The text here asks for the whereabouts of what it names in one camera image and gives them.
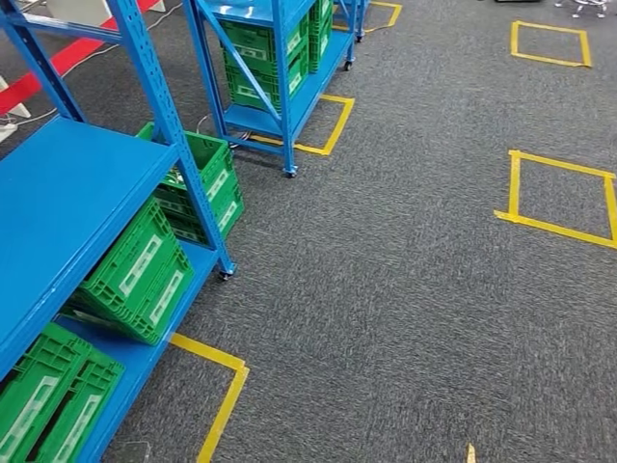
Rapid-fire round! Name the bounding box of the chrome stool base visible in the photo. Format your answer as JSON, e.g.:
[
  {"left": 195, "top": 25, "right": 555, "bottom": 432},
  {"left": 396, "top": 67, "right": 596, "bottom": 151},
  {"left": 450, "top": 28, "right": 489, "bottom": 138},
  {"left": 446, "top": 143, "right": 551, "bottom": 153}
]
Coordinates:
[{"left": 554, "top": 0, "right": 609, "bottom": 18}]

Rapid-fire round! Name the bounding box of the blue metal shelf rack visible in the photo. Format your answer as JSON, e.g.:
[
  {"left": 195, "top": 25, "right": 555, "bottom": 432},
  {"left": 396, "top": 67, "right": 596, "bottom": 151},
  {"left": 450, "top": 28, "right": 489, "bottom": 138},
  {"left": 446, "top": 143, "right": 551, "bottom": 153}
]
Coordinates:
[
  {"left": 335, "top": 0, "right": 373, "bottom": 44},
  {"left": 0, "top": 0, "right": 237, "bottom": 463},
  {"left": 182, "top": 0, "right": 360, "bottom": 178}
]

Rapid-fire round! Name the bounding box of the red barrier belt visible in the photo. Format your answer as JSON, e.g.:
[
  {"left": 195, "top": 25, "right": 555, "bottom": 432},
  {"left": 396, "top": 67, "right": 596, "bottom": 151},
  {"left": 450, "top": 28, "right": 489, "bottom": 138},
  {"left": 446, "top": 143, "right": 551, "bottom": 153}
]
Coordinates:
[{"left": 0, "top": 0, "right": 161, "bottom": 118}]

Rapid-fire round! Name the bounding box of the green plastic crate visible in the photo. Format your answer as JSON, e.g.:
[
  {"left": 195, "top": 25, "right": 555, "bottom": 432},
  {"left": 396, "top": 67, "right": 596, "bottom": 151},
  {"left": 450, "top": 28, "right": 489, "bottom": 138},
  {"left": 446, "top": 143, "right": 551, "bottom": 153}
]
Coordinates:
[
  {"left": 26, "top": 349, "right": 127, "bottom": 463},
  {"left": 308, "top": 28, "right": 335, "bottom": 75},
  {"left": 223, "top": 54, "right": 311, "bottom": 115},
  {"left": 0, "top": 322, "right": 94, "bottom": 463},
  {"left": 308, "top": 0, "right": 335, "bottom": 41},
  {"left": 91, "top": 245, "right": 195, "bottom": 347},
  {"left": 136, "top": 121, "right": 241, "bottom": 222},
  {"left": 161, "top": 185, "right": 246, "bottom": 248},
  {"left": 63, "top": 196, "right": 179, "bottom": 321},
  {"left": 219, "top": 14, "right": 311, "bottom": 76}
]

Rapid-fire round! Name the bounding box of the white desk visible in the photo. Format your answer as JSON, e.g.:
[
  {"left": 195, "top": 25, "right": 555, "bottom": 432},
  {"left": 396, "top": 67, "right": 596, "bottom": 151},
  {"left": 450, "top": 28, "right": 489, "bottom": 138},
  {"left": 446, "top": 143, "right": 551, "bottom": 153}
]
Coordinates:
[{"left": 45, "top": 0, "right": 166, "bottom": 28}]

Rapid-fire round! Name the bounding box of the white cable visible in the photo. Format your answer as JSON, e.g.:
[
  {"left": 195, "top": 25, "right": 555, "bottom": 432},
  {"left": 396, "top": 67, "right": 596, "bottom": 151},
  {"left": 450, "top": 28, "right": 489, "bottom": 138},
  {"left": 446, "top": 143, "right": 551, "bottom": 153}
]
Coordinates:
[{"left": 14, "top": 3, "right": 184, "bottom": 129}]

